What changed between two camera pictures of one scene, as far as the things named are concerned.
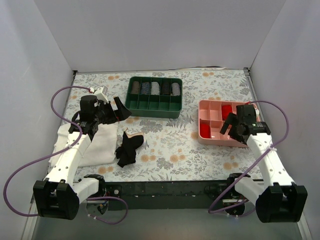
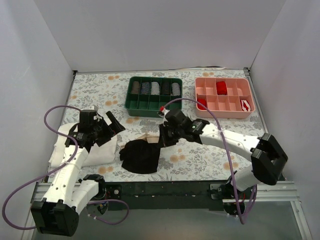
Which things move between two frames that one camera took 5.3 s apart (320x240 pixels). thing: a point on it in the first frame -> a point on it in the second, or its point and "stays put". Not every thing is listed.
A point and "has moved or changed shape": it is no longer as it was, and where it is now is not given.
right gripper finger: (230, 119) -> (172, 138)
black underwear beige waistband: (126, 154) has moved or changed shape
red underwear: (226, 110) -> (221, 88)
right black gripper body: (235, 128) -> (166, 135)
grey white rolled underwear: (175, 89) stays put
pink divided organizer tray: (209, 112) has moved or changed shape
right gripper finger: (233, 133) -> (164, 137)
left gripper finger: (122, 113) -> (115, 127)
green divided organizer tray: (154, 97) stays put
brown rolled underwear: (136, 87) stays put
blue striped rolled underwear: (145, 86) stays put
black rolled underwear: (165, 88) stays put
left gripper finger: (108, 114) -> (103, 136)
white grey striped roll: (155, 88) stays put
